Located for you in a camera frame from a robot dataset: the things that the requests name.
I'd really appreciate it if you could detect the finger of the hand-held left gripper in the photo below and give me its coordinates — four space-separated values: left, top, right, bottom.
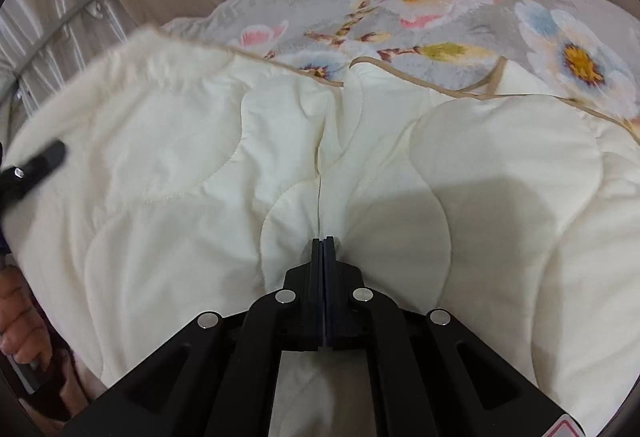
0 140 68 220

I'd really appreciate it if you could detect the metal rail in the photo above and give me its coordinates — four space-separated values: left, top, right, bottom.
47 0 112 30

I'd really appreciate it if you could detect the silvery white curtain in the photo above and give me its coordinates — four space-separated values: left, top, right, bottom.
0 0 131 138

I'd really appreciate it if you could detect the cream quilted jacket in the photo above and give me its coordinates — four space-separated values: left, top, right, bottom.
5 27 640 437

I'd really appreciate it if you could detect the grey floral blanket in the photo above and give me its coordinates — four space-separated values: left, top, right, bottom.
162 0 640 140

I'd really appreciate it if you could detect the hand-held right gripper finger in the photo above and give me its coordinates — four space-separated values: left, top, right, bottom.
62 237 326 437
324 235 587 437

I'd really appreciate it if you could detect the person's left hand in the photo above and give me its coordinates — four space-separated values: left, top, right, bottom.
0 267 57 373

